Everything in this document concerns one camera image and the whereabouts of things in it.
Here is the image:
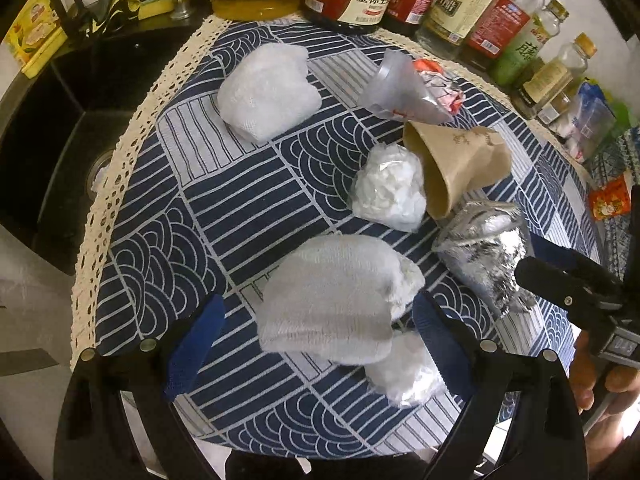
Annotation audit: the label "small spice jar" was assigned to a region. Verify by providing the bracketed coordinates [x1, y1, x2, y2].
[536, 87, 571, 128]

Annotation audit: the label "clear plastic cup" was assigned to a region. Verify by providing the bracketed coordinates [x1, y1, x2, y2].
[359, 50, 453, 125]

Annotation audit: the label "bottle with green label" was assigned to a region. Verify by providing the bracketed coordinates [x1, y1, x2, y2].
[490, 0, 568, 88]

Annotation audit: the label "red white wrapper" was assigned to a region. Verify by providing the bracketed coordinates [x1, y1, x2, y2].
[412, 59, 466, 113]

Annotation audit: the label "small white cloth wad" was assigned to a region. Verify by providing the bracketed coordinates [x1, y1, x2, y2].
[217, 42, 322, 143]

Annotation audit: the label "silver foil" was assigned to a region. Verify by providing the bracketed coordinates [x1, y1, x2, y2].
[432, 200, 538, 317]

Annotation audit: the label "black kitchen sink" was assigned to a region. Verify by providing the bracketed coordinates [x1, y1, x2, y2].
[0, 22, 203, 277]

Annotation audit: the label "large white cloth wad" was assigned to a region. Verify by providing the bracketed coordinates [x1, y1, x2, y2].
[256, 234, 426, 366]

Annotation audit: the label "red orange snack packet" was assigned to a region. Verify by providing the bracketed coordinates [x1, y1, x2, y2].
[587, 175, 633, 221]

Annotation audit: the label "gold cap clear bottle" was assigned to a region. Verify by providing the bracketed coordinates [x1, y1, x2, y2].
[515, 32, 598, 113]

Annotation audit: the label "metal soap dispenser pump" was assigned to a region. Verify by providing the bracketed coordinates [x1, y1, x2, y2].
[167, 0, 215, 21]

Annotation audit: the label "yellow green sponge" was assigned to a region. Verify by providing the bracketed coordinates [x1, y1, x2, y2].
[136, 0, 176, 22]

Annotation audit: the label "person's right hand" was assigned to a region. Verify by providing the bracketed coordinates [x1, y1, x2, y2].
[569, 332, 640, 466]

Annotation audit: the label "yellow sponge and cloth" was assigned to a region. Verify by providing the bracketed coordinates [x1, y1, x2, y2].
[67, 0, 147, 38]

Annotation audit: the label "plastic bag with white tissue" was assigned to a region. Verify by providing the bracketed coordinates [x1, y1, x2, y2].
[348, 143, 427, 233]

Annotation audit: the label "navy patterned tablecloth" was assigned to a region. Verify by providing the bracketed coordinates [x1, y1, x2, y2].
[70, 12, 608, 461]

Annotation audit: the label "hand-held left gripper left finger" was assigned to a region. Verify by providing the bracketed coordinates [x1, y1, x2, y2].
[54, 292, 231, 480]

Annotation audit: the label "yellow cardboard box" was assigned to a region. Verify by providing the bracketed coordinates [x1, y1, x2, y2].
[2, 0, 68, 79]

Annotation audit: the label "clear plastic seasoning bags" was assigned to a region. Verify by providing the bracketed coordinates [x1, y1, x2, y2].
[550, 80, 632, 162]

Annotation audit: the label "brown paper cup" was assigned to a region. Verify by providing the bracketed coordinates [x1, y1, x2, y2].
[402, 121, 513, 221]

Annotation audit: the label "oil bottle with red label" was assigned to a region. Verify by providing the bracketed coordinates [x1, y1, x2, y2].
[460, 0, 553, 73]

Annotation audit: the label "clear vinegar bottle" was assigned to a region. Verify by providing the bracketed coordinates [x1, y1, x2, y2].
[415, 0, 508, 61]

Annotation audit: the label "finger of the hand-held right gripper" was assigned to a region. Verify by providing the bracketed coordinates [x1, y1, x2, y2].
[514, 256, 608, 323]
[529, 232, 618, 283]

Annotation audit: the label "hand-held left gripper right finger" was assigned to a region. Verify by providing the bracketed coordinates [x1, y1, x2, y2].
[412, 290, 588, 480]

